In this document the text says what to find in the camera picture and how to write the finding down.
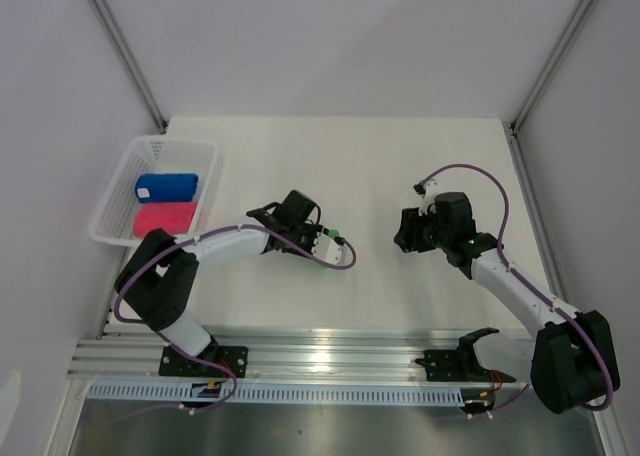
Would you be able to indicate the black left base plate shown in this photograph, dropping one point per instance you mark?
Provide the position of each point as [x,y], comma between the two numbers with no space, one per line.
[233,358]

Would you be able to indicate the white perforated plastic basket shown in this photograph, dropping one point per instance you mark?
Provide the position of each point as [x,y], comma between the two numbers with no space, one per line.
[112,222]

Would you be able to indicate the white slotted cable duct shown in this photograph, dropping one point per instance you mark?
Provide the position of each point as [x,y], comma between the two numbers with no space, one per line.
[247,392]

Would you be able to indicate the aluminium right frame post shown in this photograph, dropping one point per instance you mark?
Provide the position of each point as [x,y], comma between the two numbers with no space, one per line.
[569,34]

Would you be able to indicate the aluminium right side rail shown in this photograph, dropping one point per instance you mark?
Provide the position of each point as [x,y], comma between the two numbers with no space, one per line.
[540,216]

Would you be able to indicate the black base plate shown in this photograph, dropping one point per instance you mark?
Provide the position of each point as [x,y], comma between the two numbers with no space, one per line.
[233,358]
[452,366]

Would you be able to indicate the aluminium left side rail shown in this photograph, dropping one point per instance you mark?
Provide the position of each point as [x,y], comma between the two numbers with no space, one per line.
[110,293]

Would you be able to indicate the blue towel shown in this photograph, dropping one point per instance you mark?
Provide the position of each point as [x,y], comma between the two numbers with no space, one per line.
[166,187]

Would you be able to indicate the aluminium front rail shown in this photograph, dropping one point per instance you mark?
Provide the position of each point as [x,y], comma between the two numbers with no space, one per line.
[296,356]

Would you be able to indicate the aluminium left frame post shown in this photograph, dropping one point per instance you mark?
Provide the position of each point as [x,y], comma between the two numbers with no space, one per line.
[114,34]

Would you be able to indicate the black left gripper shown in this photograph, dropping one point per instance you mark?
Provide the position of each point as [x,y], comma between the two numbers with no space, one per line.
[313,230]

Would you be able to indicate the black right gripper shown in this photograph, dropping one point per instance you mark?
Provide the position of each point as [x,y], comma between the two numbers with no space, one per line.
[408,220]

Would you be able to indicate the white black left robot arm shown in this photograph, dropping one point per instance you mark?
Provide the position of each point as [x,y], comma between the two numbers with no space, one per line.
[157,281]

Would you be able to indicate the red towel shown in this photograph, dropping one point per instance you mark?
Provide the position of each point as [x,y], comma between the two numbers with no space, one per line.
[172,217]

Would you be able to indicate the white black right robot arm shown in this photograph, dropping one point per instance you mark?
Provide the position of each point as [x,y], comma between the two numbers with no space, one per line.
[574,361]

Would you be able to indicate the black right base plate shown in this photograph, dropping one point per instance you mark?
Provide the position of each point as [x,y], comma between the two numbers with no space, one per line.
[452,366]

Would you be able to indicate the aluminium frame post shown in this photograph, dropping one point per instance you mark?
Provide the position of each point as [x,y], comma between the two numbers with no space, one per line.
[114,34]
[569,34]

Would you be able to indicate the aluminium rail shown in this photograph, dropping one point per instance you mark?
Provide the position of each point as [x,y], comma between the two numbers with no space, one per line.
[110,293]
[540,216]
[296,356]

